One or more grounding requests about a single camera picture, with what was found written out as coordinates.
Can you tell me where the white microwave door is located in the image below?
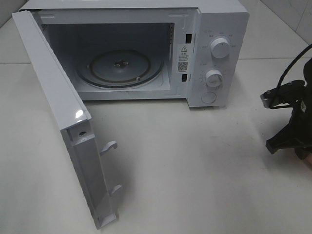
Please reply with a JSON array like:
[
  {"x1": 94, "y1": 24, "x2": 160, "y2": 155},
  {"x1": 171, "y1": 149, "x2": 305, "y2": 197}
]
[{"x1": 12, "y1": 10, "x2": 122, "y2": 229}]

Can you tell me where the round white door button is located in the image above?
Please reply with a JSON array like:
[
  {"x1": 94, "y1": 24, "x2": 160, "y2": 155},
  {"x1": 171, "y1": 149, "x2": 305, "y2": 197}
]
[{"x1": 201, "y1": 92, "x2": 217, "y2": 104}]

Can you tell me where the white microwave oven body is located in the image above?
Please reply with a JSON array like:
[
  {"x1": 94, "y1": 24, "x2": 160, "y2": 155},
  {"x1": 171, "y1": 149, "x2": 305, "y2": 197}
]
[{"x1": 18, "y1": 0, "x2": 249, "y2": 107}]

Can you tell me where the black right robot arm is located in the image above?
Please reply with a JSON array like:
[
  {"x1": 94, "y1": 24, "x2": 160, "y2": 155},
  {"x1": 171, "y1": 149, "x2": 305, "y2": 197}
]
[{"x1": 260, "y1": 60, "x2": 312, "y2": 160}]

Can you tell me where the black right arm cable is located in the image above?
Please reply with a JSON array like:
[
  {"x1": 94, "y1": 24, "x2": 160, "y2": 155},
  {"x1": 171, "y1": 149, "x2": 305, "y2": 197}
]
[{"x1": 273, "y1": 43, "x2": 312, "y2": 108}]

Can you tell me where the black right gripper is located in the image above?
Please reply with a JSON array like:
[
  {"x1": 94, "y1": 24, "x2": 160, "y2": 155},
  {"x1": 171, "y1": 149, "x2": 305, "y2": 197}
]
[{"x1": 266, "y1": 80, "x2": 312, "y2": 160}]

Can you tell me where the lower white timer knob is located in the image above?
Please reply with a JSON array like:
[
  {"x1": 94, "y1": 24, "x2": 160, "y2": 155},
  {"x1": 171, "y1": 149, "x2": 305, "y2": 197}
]
[{"x1": 205, "y1": 69, "x2": 223, "y2": 88}]

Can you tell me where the upper white power knob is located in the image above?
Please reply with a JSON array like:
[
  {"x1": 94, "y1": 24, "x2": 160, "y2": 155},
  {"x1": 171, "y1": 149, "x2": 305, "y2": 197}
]
[{"x1": 210, "y1": 37, "x2": 231, "y2": 59}]

